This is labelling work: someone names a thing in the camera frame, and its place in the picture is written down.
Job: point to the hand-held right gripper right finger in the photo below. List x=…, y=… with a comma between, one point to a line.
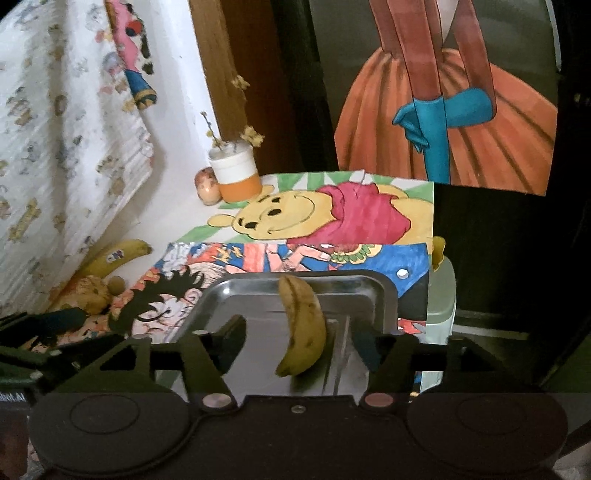
x=364, y=346

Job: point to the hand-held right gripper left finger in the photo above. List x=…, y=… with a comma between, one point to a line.
x=231, y=344

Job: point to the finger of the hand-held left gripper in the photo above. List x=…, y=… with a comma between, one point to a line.
x=78, y=353
x=64, y=317

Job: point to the metal tray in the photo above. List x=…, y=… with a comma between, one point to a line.
x=249, y=295

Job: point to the small green round fruit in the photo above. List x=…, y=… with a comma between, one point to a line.
x=116, y=283

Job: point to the spotted yellow banana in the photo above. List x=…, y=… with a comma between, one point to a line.
x=302, y=323

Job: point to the lumpy brown fruit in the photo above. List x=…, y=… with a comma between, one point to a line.
x=92, y=295

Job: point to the yellow banana with sticker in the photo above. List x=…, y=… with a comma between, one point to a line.
x=111, y=258

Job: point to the pale green bin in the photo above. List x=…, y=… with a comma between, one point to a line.
x=441, y=295

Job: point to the colourful comic drawing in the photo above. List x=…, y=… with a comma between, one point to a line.
x=258, y=256

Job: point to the yellow bear drawing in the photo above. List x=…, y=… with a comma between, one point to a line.
x=351, y=212

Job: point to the striped cream round fruit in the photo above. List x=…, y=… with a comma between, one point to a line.
x=210, y=187

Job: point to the white and orange cup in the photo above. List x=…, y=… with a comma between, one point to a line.
x=233, y=173

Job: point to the printed blanket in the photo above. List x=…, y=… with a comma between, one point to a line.
x=55, y=138

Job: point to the orange dress wall poster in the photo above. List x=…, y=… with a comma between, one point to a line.
x=383, y=115

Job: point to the wooden post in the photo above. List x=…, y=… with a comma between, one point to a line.
x=221, y=55

